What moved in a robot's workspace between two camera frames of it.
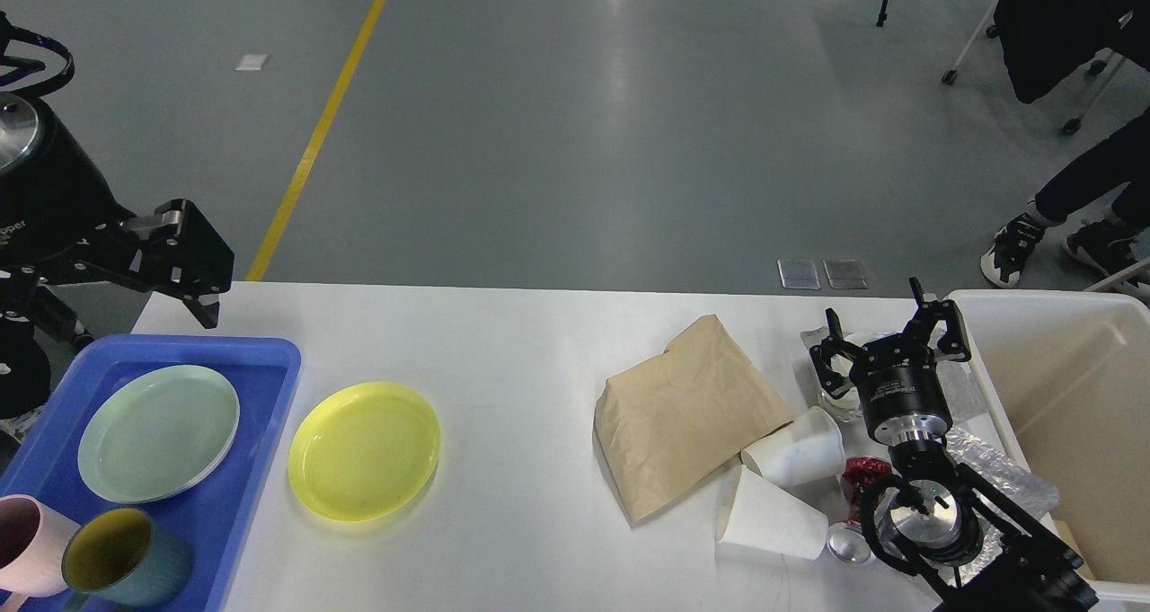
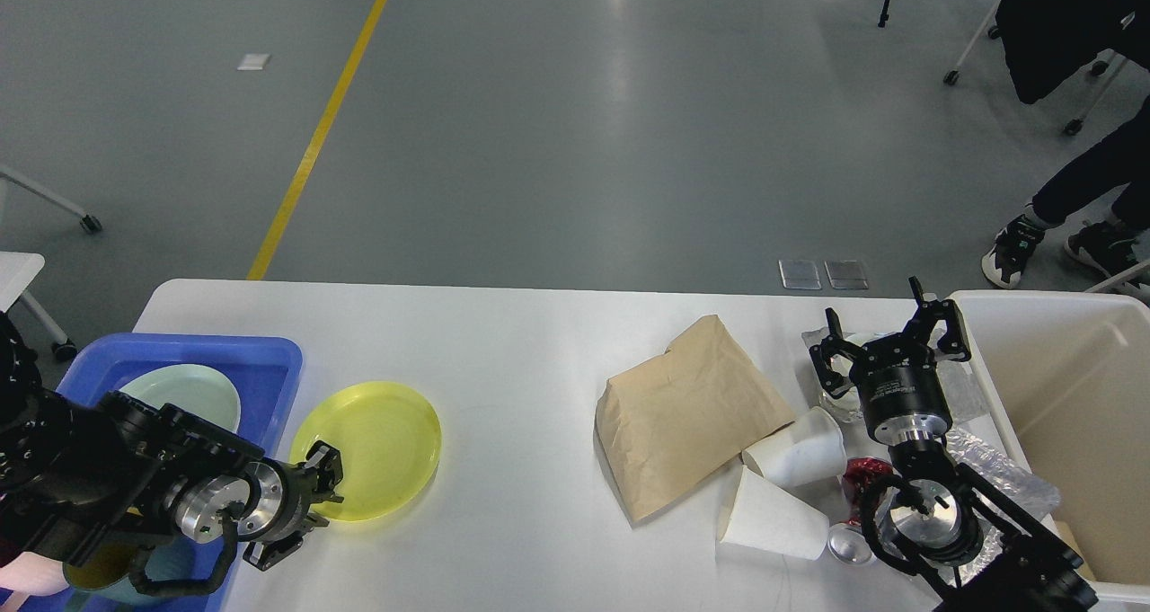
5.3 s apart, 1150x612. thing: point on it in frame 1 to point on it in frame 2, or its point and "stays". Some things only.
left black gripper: x=59 y=221 to x=278 y=501
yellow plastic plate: x=364 y=450 stays
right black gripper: x=897 y=377 stays
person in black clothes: x=1120 y=158 stays
